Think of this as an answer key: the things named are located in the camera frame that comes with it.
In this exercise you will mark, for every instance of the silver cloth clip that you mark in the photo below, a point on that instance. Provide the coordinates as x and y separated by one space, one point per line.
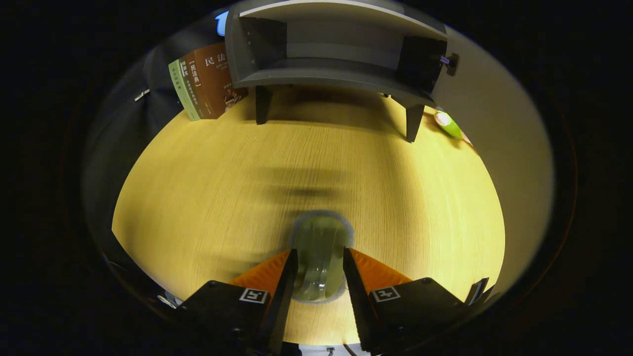
142 95

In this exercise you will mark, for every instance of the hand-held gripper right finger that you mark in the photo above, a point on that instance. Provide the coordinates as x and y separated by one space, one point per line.
356 306

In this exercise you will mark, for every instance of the brown book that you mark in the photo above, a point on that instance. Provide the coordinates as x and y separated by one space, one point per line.
195 91
222 79

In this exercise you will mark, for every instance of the small green grey-rimmed object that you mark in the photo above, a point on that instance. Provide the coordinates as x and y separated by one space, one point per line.
321 247

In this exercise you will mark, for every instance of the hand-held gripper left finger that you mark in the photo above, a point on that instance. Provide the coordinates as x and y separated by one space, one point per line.
284 306

